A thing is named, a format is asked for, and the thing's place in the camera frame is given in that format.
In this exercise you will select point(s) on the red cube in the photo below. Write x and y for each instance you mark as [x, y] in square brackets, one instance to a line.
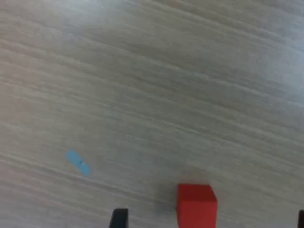
[197, 209]

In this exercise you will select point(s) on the small blue tape mark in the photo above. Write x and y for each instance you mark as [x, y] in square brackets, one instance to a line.
[78, 162]

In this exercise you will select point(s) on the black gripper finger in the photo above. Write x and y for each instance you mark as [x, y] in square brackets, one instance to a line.
[120, 219]
[301, 221]

